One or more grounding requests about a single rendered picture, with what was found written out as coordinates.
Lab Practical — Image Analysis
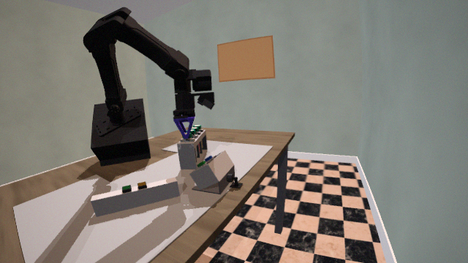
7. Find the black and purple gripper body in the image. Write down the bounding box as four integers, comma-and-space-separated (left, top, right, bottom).
173, 92, 195, 119

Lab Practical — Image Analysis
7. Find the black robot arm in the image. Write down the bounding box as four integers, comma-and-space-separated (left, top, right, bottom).
83, 7, 215, 137

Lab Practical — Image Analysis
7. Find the grey flat mat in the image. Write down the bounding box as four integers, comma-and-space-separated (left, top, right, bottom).
13, 140, 273, 263

